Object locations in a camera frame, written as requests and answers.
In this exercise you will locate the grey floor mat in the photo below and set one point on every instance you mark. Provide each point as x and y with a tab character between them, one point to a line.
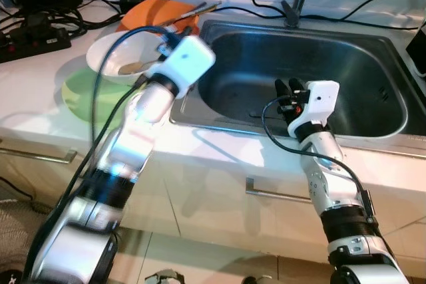
13	231

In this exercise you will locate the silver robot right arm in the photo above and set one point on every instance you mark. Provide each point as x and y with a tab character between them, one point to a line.
333	184

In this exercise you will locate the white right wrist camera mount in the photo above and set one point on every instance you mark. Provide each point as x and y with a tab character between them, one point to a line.
319	101

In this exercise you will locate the white kitchen base cabinet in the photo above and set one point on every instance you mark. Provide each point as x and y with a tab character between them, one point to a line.
213	224

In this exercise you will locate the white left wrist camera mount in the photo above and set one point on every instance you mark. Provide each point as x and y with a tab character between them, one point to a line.
186	58

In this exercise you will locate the brown spoon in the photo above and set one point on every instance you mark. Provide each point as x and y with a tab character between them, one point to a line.
136	66

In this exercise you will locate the orange plate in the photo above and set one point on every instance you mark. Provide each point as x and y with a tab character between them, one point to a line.
153	12

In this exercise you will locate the white ceramic bowl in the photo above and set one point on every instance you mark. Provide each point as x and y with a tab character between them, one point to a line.
116	48

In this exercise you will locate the green plate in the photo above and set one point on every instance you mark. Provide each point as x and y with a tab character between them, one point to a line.
80	94

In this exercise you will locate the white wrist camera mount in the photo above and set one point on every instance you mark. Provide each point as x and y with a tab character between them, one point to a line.
319	101
186	58

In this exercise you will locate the stainless steel sink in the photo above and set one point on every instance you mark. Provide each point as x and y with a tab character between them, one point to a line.
266	51

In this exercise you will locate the black power strip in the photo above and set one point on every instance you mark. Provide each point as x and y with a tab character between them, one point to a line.
33	43

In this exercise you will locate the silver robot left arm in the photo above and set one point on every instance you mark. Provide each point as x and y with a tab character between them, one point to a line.
133	138

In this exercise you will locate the black appliance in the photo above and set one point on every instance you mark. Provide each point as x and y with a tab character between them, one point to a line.
416	51

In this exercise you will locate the silver and black robot right leg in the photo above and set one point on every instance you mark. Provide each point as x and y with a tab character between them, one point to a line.
256	280

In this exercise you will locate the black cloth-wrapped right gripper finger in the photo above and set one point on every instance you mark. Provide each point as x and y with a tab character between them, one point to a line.
297	87
282	88

